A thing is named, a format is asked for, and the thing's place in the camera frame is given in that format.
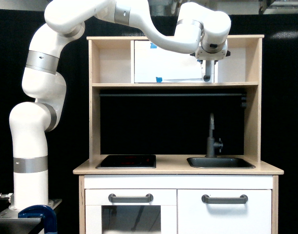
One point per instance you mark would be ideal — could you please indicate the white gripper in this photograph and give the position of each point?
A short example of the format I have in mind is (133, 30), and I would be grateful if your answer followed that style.
(211, 53)

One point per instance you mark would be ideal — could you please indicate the grey microwave door handle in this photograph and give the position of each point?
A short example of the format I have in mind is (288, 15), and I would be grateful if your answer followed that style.
(208, 69)

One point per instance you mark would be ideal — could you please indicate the white microwave door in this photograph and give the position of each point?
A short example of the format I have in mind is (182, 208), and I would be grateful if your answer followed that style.
(172, 67)

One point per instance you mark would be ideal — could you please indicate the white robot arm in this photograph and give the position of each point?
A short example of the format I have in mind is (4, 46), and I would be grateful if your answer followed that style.
(198, 30)

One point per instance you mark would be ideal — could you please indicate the white cabinet door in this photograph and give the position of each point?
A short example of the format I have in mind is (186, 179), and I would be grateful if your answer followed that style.
(196, 217)

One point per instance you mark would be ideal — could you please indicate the white oven door with window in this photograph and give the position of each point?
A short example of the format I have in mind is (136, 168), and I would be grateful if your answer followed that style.
(156, 217)

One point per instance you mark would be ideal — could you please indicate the bottom blue tape piece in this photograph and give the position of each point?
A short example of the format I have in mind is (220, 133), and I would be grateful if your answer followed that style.
(159, 79)

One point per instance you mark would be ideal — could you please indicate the blue tape piece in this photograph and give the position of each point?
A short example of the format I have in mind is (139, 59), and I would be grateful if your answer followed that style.
(159, 79)
(153, 46)

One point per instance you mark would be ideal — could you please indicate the top blue tape piece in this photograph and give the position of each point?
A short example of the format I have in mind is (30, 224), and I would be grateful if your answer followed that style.
(153, 46)

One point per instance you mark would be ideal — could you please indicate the grey toy faucet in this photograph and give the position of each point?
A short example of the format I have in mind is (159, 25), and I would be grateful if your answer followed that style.
(212, 144)

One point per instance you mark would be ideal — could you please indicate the grey toy sink basin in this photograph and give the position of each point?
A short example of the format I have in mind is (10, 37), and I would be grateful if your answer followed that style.
(220, 163)

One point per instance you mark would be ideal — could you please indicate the black toy stove top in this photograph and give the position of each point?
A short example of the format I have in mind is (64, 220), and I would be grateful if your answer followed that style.
(128, 162)

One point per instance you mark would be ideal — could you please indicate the blue c-clamp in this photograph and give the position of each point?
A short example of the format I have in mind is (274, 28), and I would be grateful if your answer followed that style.
(47, 215)

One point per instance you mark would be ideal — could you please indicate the wooden toy kitchen frame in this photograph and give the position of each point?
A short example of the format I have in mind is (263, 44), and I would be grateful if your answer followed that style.
(111, 66)

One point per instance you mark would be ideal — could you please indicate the black hanging rail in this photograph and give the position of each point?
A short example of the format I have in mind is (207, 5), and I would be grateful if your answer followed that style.
(176, 95)

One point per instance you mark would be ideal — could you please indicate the grey cabinet door handle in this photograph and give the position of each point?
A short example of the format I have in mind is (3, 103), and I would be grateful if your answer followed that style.
(224, 200)

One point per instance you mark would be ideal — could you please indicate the grey oven door handle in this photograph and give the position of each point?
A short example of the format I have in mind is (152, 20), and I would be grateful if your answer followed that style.
(130, 199)

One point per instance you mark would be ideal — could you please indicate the silver cable connector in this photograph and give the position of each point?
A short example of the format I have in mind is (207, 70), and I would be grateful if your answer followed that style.
(7, 197)

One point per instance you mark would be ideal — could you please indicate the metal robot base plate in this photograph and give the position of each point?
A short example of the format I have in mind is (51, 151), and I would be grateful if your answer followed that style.
(11, 215)

